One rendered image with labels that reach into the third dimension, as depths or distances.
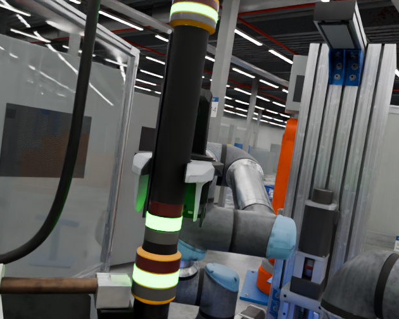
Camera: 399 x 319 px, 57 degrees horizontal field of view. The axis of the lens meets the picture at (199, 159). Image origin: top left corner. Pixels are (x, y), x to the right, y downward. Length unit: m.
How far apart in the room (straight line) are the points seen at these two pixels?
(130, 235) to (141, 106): 1.56
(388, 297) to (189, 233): 0.34
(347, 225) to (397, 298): 0.55
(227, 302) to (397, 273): 0.63
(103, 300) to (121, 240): 4.19
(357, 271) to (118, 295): 0.47
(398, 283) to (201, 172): 0.44
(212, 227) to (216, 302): 0.61
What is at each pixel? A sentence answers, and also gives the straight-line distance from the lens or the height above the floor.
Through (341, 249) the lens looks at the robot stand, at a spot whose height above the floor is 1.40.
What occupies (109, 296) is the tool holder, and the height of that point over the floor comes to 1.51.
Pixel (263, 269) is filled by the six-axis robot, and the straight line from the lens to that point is 4.52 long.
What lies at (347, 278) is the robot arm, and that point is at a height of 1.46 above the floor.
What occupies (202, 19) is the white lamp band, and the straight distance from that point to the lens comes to 0.34.
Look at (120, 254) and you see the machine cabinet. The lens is 4.59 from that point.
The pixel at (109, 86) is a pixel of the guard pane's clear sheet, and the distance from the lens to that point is 1.67.
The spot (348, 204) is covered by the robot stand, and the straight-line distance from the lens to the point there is 1.21.
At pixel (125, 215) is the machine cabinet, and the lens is 4.46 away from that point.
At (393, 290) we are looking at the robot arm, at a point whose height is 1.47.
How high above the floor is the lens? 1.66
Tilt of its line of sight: 3 degrees down
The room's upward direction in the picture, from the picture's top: 9 degrees clockwise
